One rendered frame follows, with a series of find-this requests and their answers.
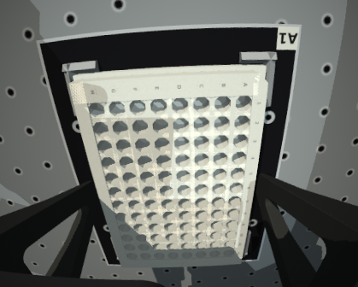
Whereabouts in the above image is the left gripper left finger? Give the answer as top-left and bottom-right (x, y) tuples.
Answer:
(0, 181), (99, 278)

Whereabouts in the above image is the grey perforated breadboard plate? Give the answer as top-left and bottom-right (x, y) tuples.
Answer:
(0, 0), (358, 287)

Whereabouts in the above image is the white well plate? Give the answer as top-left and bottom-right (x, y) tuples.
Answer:
(69, 64), (268, 267)

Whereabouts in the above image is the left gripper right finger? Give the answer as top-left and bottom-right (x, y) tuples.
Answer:
(256, 173), (358, 287)

